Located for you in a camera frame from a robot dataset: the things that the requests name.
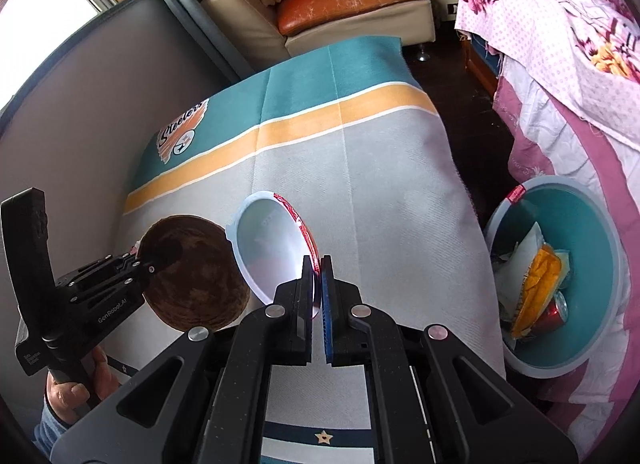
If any teal grey striped tablecloth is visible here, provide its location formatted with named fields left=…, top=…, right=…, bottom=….
left=102, top=35, right=508, bottom=464

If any orange snack packet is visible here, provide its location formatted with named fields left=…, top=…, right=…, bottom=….
left=510, top=243, right=572, bottom=341

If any cream leather sofa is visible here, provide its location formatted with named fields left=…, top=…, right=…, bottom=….
left=179, top=0, right=437, bottom=63

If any teal plastic bin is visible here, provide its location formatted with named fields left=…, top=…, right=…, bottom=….
left=482, top=175, right=634, bottom=379

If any brown round paper lid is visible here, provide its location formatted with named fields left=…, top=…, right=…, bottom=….
left=135, top=215, right=252, bottom=333

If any pink floral blanket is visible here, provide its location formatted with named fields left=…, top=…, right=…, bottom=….
left=454, top=0, right=640, bottom=151

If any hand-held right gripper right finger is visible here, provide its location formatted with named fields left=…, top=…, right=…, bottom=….
left=320, top=254, right=581, bottom=464

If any dark grey door frame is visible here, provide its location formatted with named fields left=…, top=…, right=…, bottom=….
left=122, top=0, right=253, bottom=87

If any orange seat cushion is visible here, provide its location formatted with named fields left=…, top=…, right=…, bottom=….
left=277, top=0, right=432, bottom=38

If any white paper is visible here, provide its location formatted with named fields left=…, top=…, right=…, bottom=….
left=499, top=221, right=545, bottom=317

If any person's left forearm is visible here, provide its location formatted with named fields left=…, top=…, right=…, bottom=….
left=32, top=394, right=69, bottom=458

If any red soda can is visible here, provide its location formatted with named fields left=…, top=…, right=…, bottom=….
left=534, top=290, right=571, bottom=341

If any person's left hand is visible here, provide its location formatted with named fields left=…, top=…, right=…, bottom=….
left=45, top=346, right=124, bottom=421

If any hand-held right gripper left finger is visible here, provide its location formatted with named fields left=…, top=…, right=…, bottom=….
left=50, top=254, right=318, bottom=464

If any white bowl with red rim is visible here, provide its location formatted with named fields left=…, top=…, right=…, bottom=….
left=225, top=190, right=322, bottom=321

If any window with wooden frame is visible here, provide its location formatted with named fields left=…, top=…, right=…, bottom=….
left=0, top=0, right=152, bottom=116

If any wooden bed frame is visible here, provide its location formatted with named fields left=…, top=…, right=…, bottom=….
left=459, top=35, right=502, bottom=101

